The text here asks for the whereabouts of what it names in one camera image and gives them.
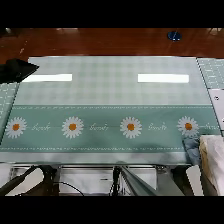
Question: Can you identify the white T-shirt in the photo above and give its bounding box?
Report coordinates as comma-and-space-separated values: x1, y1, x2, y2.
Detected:
199, 134, 224, 196

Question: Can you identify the grey-blue garment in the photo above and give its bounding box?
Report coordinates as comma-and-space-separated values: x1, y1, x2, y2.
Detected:
182, 134, 203, 167

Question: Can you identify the blue round object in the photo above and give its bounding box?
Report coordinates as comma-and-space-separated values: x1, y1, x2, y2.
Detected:
167, 30, 183, 42

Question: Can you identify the black garment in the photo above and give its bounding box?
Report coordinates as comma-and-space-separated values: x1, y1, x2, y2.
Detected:
0, 58, 40, 85

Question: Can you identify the silver frame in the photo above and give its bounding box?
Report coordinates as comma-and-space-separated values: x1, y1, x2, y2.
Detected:
0, 88, 224, 197

